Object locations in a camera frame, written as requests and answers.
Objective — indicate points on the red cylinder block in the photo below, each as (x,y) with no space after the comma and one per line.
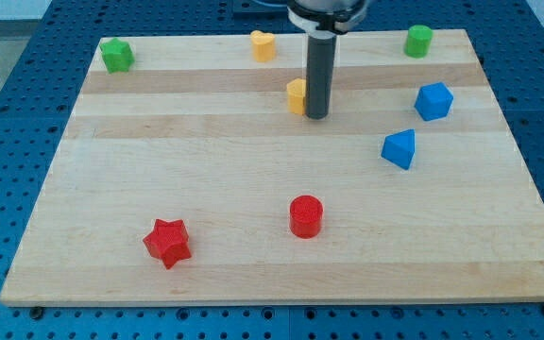
(305,216)

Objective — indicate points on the yellow hexagon block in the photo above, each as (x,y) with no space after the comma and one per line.
(296,92)

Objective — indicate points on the red star block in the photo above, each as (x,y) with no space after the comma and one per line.
(168,242)

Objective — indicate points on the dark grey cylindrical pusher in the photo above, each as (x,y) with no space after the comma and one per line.
(319,70)

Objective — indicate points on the blue cube block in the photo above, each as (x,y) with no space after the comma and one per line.
(433,101)

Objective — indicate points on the yellow heart block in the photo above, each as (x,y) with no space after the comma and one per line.
(263,45)

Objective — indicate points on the green cylinder block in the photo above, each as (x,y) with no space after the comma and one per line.
(418,41)

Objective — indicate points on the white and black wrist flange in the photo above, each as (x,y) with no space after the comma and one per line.
(327,16)

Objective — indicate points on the wooden board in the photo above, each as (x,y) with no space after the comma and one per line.
(198,130)

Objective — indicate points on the green star block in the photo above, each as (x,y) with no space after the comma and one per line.
(117,55)

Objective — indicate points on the blue triangle block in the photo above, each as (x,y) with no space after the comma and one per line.
(400,148)

